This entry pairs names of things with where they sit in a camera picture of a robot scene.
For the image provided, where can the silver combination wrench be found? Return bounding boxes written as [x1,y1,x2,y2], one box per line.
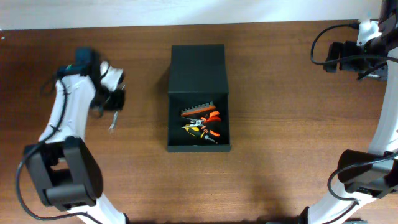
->
[109,111,120,133]

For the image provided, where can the yellow black stubby screwdriver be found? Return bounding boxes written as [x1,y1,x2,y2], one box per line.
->
[182,124,217,144]

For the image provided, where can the dark green lidded box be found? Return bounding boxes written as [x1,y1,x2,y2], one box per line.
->
[167,44,231,152]

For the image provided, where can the orange bit holder strip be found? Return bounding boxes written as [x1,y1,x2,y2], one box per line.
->
[180,101,216,116]

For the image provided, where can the orange black needle-nose pliers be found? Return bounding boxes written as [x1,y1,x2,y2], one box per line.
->
[183,116,221,127]

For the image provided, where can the red handled cutting pliers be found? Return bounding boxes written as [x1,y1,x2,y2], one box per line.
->
[200,111,221,137]

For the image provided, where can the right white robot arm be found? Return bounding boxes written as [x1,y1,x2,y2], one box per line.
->
[292,0,397,223]

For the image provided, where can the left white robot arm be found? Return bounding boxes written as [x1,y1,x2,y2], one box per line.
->
[16,47,129,223]

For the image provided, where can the right black camera cable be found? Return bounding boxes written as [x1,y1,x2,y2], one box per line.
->
[310,22,398,224]

